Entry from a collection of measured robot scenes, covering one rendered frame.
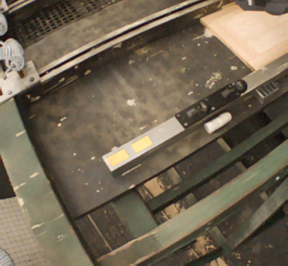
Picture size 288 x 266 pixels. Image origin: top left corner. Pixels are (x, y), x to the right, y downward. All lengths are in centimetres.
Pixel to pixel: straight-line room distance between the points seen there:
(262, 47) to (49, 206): 84
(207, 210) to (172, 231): 10
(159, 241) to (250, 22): 84
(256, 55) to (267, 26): 18
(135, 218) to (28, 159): 32
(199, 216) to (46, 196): 37
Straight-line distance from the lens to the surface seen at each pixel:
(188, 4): 127
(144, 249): 82
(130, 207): 94
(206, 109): 85
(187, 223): 83
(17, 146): 96
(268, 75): 110
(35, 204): 86
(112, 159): 92
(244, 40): 122
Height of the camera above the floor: 218
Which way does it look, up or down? 37 degrees down
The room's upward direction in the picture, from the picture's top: 99 degrees counter-clockwise
